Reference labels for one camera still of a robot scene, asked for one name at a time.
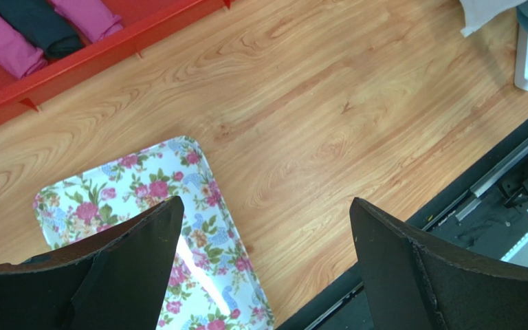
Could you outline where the red plastic bin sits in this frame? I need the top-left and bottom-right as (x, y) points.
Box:
(0, 0), (232, 125)

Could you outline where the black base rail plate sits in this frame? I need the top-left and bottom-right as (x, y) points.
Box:
(282, 120), (528, 329)

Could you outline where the magenta paper napkin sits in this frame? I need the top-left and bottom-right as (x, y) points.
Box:
(51, 0), (124, 43)

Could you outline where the white towel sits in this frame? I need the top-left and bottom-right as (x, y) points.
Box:
(459, 0), (526, 38)

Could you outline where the floral tray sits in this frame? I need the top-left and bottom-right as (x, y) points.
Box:
(32, 136), (275, 329)

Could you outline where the pink rolled napkin bundle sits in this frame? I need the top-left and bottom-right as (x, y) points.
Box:
(0, 17), (47, 79)

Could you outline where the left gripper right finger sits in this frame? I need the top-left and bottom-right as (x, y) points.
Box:
(349, 198), (528, 329)

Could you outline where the black rolled napkin bundle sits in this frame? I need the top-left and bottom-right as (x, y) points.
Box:
(0, 0), (84, 59)

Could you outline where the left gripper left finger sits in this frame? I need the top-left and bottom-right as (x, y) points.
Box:
(0, 197), (184, 329)

